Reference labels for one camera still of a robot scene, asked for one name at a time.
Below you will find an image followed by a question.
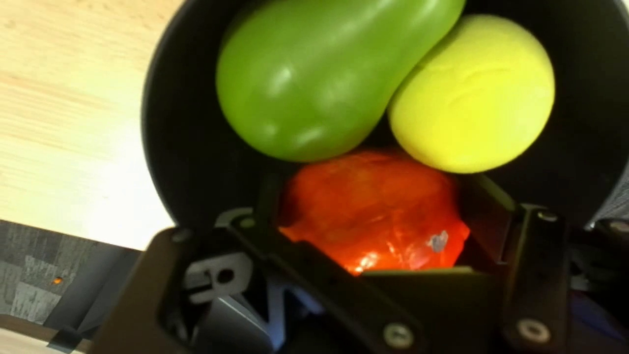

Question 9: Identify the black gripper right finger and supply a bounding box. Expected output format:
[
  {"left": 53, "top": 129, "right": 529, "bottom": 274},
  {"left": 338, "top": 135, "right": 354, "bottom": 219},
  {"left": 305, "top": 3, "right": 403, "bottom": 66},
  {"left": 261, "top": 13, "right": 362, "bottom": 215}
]
[{"left": 458, "top": 176, "right": 572, "bottom": 354}]

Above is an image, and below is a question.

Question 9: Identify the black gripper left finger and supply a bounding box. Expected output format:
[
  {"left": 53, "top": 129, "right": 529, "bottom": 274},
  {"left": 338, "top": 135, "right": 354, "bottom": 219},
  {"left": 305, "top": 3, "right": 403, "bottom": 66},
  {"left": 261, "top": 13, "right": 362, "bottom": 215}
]
[{"left": 90, "top": 172, "right": 421, "bottom": 354}]

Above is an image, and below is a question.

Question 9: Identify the orange plastic bell pepper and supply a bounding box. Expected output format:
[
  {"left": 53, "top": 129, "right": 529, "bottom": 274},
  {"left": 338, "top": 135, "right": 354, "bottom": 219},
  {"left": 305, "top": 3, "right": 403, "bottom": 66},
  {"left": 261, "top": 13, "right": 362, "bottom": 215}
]
[{"left": 277, "top": 148, "right": 472, "bottom": 276}]

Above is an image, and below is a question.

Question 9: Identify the yellow round plastic fruit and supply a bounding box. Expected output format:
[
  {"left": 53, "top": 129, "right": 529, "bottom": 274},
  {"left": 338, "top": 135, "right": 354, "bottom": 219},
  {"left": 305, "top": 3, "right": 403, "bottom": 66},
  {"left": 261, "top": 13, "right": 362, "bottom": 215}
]
[{"left": 387, "top": 15, "right": 558, "bottom": 176}]

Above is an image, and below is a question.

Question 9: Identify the black plastic bowl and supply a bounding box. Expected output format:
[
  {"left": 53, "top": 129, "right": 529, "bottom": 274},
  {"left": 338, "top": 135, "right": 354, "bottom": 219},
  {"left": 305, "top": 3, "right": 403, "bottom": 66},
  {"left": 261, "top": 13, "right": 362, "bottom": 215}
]
[{"left": 139, "top": 0, "right": 629, "bottom": 233}]

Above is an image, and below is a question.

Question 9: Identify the green apple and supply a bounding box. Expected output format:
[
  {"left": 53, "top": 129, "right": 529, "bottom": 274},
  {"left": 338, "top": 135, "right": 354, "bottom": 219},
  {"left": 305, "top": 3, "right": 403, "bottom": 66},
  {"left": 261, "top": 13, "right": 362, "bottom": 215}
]
[{"left": 214, "top": 0, "right": 468, "bottom": 166}]

